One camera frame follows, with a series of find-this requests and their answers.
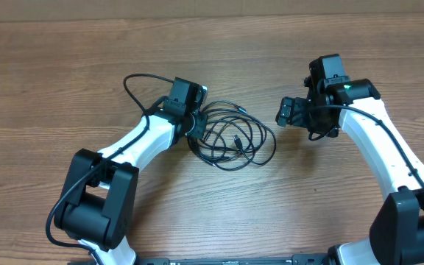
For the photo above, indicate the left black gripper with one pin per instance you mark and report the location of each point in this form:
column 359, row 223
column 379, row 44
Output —
column 200, row 129

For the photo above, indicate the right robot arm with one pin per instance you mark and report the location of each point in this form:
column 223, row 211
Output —
column 336, row 103

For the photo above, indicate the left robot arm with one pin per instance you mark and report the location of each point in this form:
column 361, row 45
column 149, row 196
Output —
column 96, row 203

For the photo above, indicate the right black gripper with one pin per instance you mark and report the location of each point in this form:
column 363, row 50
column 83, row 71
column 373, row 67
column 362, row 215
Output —
column 298, row 107

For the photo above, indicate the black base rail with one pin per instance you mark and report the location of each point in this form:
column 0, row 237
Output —
column 230, row 261

